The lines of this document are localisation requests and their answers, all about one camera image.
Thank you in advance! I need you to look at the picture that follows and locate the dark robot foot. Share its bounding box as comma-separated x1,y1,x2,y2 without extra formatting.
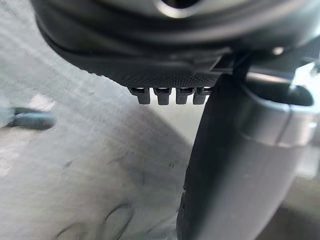
0,106,57,131

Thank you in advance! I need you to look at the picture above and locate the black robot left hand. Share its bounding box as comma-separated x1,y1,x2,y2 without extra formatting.
29,0,320,240

